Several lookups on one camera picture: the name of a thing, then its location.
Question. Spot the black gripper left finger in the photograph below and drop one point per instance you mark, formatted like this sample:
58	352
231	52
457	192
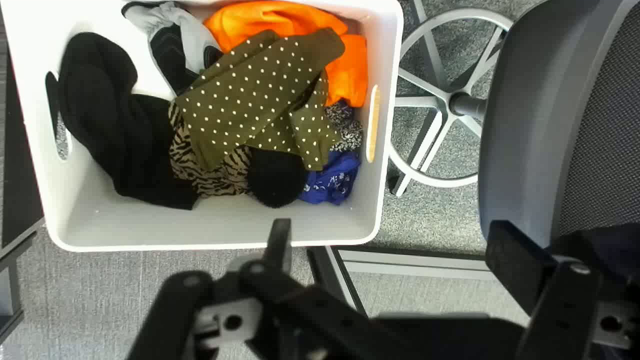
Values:
201	313

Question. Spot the blue patterned cloth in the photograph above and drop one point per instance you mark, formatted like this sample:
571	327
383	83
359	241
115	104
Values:
332	177

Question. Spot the orange cloth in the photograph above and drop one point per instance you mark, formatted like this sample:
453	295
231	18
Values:
292	21

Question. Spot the olive polka dot cloth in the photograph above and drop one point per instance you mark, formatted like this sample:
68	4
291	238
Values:
260	92

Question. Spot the black shirt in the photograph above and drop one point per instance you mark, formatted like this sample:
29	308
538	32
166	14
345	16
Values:
112	127

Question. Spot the grey mesh office chair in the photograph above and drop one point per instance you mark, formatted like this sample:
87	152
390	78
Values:
547	113

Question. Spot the small black cloth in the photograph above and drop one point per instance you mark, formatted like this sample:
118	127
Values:
274	177

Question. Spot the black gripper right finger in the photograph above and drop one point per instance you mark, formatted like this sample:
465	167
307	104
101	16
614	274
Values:
566	313

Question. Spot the zebra pattern cloth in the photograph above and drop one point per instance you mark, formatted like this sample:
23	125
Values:
201	162

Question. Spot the white plastic storage bin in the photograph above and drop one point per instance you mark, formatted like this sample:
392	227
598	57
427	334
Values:
133	222

